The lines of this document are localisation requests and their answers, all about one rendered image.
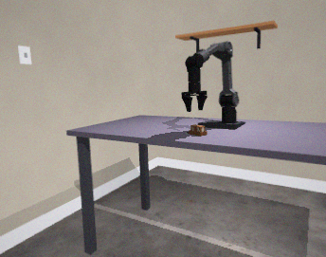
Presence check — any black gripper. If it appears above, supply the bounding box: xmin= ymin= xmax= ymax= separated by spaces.
xmin=182 ymin=82 xmax=208 ymax=112

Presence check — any brown number cube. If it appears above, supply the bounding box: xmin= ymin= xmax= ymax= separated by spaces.
xmin=190 ymin=124 xmax=198 ymax=132
xmin=196 ymin=125 xmax=205 ymax=132

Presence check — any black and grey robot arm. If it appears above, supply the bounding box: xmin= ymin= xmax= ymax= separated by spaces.
xmin=186 ymin=41 xmax=239 ymax=123

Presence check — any brown rectangular tray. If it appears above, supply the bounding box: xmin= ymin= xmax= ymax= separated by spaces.
xmin=189 ymin=130 xmax=208 ymax=137

